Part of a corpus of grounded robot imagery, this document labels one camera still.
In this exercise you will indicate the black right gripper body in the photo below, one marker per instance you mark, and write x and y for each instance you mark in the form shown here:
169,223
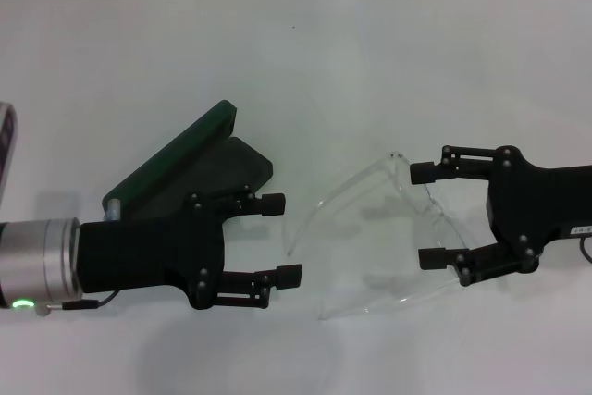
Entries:
532,201

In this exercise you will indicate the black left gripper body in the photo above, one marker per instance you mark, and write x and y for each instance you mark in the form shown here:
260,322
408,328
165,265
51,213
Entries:
139,251

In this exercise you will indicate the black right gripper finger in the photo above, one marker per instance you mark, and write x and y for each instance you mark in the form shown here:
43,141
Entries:
423,173
432,259

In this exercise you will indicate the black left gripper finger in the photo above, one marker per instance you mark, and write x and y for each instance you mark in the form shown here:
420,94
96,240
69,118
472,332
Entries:
289,275
273,204

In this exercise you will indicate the clear plastic glasses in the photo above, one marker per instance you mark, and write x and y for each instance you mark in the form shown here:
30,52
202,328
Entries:
444,224

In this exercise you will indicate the green glasses case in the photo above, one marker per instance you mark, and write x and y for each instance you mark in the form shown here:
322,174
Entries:
185,145

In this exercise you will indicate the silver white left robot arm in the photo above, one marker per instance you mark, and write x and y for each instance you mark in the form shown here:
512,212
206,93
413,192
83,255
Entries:
37,256

